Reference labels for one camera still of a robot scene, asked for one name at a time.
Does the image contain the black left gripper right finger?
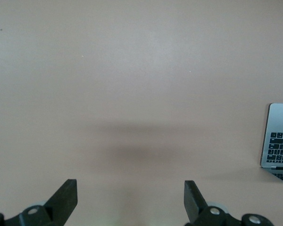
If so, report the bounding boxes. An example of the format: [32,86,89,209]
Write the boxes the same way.
[184,180,273,226]

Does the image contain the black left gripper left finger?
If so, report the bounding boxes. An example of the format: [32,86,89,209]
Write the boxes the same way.
[0,178,78,226]

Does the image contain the silver laptop with black keys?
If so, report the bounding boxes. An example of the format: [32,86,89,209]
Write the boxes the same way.
[260,103,283,188]

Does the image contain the beige table cloth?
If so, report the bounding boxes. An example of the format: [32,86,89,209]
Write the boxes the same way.
[0,0,283,226]

